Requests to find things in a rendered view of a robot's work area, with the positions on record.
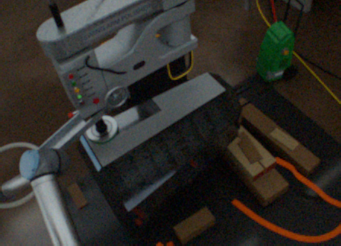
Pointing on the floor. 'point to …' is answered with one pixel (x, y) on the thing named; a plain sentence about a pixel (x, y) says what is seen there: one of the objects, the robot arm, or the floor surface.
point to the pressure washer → (278, 49)
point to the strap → (282, 228)
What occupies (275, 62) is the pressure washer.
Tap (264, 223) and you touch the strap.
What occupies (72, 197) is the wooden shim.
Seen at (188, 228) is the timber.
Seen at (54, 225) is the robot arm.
